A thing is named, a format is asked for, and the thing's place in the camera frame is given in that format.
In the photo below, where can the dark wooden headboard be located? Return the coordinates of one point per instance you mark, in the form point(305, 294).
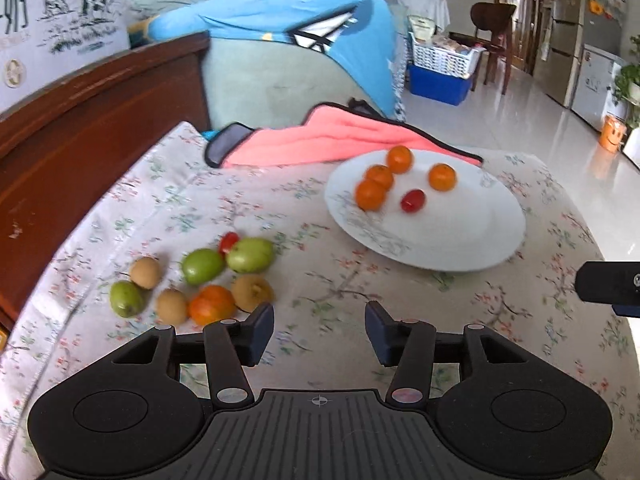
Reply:
point(75, 135)

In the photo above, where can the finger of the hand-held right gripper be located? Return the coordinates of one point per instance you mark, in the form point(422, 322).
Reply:
point(607, 282)

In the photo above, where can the silver refrigerator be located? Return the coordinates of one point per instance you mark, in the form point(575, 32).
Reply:
point(570, 25)

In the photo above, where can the blue plastic bin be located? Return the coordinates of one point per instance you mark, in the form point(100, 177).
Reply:
point(435, 87)

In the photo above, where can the red cherry tomato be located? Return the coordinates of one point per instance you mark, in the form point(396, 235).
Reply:
point(412, 200)
point(229, 242)

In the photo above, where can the white printed carton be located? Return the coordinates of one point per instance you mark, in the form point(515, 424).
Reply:
point(60, 10)

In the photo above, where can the table with white cloth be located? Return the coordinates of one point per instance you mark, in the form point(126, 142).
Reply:
point(420, 2)

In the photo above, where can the brown kiwi fruit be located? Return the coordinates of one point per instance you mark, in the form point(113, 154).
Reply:
point(171, 306)
point(146, 272)
point(252, 292)

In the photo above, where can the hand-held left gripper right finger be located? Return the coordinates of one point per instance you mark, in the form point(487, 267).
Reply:
point(380, 332)

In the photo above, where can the wooden door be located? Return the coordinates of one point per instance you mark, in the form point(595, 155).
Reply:
point(522, 15)

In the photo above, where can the pink cloth with black trim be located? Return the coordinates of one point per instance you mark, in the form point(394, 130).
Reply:
point(325, 140)

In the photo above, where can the green jujube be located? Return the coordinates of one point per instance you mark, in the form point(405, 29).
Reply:
point(202, 266)
point(250, 255)
point(126, 298)

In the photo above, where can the pale green cushion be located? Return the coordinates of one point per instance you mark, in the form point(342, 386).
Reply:
point(275, 80)

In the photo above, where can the white plate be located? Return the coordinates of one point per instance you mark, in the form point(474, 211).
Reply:
point(450, 230)

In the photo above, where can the orange tangerine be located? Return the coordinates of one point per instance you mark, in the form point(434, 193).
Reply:
point(400, 159)
point(371, 195)
point(380, 176)
point(212, 305)
point(442, 177)

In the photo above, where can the dark wooden chair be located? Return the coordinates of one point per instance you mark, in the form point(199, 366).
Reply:
point(492, 17)

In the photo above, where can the white freezer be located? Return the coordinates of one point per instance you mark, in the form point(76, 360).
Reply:
point(595, 85)

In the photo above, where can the white plastic basket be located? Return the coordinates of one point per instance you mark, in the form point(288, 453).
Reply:
point(442, 60)

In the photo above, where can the potted green plant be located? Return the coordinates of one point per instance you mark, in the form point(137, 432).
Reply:
point(630, 80)

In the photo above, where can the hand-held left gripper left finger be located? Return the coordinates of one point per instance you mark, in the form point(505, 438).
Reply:
point(260, 332)

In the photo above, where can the orange bucket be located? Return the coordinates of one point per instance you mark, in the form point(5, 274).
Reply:
point(612, 134)

